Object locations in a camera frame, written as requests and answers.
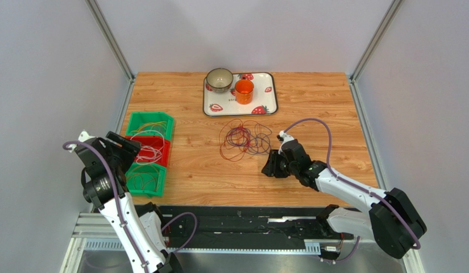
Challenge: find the red thin cable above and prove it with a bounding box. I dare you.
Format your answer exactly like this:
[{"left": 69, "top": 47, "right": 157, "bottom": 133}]
[{"left": 218, "top": 118, "right": 258, "bottom": 163}]

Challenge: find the yellow thin cable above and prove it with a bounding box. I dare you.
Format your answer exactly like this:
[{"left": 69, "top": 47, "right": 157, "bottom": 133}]
[{"left": 130, "top": 120, "right": 169, "bottom": 135}]

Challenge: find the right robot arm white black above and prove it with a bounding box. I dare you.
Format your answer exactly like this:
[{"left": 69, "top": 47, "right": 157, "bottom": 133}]
[{"left": 262, "top": 139, "right": 428, "bottom": 259}]

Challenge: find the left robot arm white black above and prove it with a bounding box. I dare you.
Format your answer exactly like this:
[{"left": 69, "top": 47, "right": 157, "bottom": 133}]
[{"left": 63, "top": 131, "right": 183, "bottom": 272}]

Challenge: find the red bin middle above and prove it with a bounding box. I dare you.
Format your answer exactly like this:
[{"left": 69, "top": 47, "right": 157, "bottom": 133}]
[{"left": 126, "top": 135, "right": 171, "bottom": 167}]

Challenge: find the green bin near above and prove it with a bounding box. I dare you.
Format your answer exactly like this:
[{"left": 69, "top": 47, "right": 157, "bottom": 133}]
[{"left": 126, "top": 163, "right": 167, "bottom": 198}]

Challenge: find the green bin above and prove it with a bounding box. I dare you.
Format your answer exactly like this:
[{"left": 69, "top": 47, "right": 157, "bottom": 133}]
[
  {"left": 126, "top": 163, "right": 167, "bottom": 198},
  {"left": 126, "top": 111, "right": 175, "bottom": 141}
]

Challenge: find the green bin far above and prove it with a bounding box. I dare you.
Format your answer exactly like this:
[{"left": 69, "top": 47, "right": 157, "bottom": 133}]
[{"left": 126, "top": 111, "right": 175, "bottom": 141}]

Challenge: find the strawberry pattern white tray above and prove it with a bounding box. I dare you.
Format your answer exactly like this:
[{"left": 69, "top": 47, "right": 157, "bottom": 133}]
[{"left": 203, "top": 72, "right": 279, "bottom": 117}]

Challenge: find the orange translucent cup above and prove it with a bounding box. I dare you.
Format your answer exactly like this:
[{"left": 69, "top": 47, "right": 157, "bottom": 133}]
[{"left": 235, "top": 78, "right": 254, "bottom": 105}]

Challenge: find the beige ceramic bowl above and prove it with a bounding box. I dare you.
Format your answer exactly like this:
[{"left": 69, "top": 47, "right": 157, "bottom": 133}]
[{"left": 205, "top": 68, "right": 234, "bottom": 93}]

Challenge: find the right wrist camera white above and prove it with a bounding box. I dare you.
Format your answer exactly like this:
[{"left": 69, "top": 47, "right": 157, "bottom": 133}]
[{"left": 277, "top": 130, "right": 294, "bottom": 154}]

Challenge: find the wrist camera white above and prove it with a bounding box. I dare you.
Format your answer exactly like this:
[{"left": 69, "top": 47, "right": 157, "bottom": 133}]
[
  {"left": 277, "top": 130, "right": 294, "bottom": 154},
  {"left": 63, "top": 130, "right": 95, "bottom": 152}
]

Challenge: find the blue thin cable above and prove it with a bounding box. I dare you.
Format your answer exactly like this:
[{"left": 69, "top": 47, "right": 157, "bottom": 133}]
[{"left": 225, "top": 121, "right": 273, "bottom": 155}]

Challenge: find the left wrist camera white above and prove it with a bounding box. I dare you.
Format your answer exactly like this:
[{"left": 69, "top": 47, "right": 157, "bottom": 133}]
[{"left": 63, "top": 130, "right": 95, "bottom": 152}]

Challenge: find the slotted white cable duct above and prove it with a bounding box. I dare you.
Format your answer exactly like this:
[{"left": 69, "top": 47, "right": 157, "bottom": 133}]
[{"left": 84, "top": 238, "right": 321, "bottom": 255}]

